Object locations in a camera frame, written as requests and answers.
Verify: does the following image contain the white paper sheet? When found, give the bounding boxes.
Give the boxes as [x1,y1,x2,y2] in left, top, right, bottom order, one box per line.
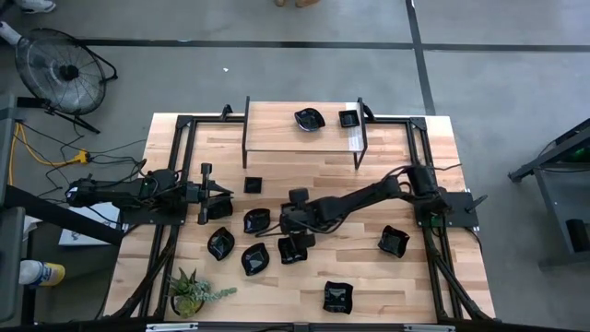
[57,201,124,248]

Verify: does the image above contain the yellow extension cord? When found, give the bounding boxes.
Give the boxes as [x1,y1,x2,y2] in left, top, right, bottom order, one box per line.
[6,122,92,185]

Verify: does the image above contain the black aluminium table frame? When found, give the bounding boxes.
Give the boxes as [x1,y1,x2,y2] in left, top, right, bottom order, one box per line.
[110,113,492,322]

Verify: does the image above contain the black clamp lever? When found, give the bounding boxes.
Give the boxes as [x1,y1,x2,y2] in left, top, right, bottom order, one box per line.
[463,195,489,214]

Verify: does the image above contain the small square black plate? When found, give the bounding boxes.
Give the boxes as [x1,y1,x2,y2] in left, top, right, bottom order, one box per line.
[337,109,360,129]
[243,176,264,195]

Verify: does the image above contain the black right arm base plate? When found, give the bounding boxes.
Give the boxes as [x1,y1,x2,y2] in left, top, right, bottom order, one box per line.
[412,191,480,230]

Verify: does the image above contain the silver metal bracket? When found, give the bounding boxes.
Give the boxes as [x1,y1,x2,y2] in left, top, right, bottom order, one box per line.
[404,324,456,332]
[146,322,199,332]

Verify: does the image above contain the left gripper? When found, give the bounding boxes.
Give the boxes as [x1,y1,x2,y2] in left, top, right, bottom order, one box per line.
[183,162,235,226]

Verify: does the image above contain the black floor cable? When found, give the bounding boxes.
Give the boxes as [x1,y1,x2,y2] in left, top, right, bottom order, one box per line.
[20,122,148,204]

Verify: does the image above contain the dark grey side table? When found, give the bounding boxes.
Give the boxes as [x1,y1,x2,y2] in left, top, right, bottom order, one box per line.
[0,94,124,326]

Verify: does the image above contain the black box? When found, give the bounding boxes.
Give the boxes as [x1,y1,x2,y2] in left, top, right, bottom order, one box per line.
[565,218,590,254]

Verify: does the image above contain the white yellow wipes canister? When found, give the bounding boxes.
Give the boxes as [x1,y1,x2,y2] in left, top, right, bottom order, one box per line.
[18,259,66,289]

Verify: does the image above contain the wavy square black plate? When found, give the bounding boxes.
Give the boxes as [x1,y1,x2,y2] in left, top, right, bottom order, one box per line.
[277,235,309,266]
[377,224,411,259]
[206,196,234,221]
[323,280,355,315]

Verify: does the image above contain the green succulent potted plant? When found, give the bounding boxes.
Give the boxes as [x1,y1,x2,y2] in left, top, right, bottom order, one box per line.
[166,267,239,320]

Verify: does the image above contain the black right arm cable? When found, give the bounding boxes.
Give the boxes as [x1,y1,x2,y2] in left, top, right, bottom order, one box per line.
[255,214,345,240]

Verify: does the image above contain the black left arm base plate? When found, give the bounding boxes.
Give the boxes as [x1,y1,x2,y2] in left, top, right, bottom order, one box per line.
[120,202,189,226]

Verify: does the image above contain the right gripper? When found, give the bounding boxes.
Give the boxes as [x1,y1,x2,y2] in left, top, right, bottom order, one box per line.
[278,186,320,253]

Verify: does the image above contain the black floor fan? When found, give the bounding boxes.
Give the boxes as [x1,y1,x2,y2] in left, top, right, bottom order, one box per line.
[13,27,119,135]

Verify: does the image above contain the grey metal cart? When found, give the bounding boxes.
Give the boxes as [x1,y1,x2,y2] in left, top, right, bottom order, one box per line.
[506,117,590,268]

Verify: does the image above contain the wooden shelf riser black legs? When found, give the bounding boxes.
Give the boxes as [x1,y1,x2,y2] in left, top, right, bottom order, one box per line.
[242,95,370,171]

